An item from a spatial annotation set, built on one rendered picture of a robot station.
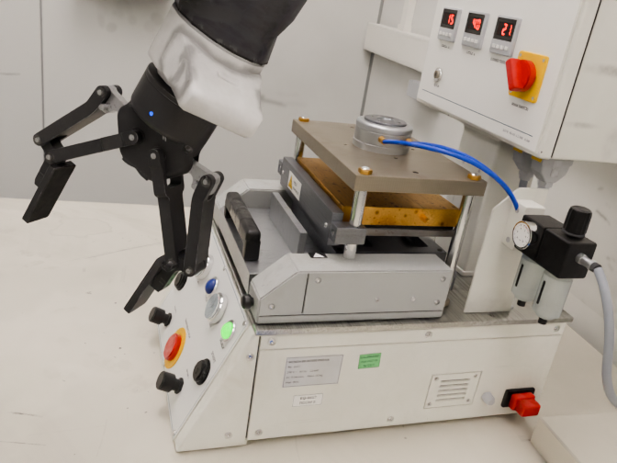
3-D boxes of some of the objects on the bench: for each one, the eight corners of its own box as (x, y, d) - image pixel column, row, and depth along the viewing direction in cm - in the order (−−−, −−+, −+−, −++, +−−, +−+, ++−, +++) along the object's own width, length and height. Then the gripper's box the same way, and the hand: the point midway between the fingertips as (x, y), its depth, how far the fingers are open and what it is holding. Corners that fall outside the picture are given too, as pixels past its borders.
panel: (156, 314, 100) (211, 223, 96) (173, 441, 74) (250, 323, 70) (145, 310, 99) (201, 219, 95) (159, 437, 73) (236, 318, 69)
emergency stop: (171, 352, 88) (184, 331, 88) (173, 367, 85) (187, 346, 84) (162, 348, 88) (174, 327, 87) (163, 365, 84) (177, 343, 83)
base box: (428, 303, 119) (448, 225, 113) (547, 434, 87) (585, 334, 80) (156, 310, 102) (161, 219, 95) (178, 477, 69) (189, 355, 63)
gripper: (313, 171, 53) (195, 328, 61) (110, 1, 55) (22, 175, 63) (285, 186, 46) (155, 361, 55) (53, -9, 48) (-38, 188, 57)
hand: (88, 254), depth 59 cm, fingers open, 13 cm apart
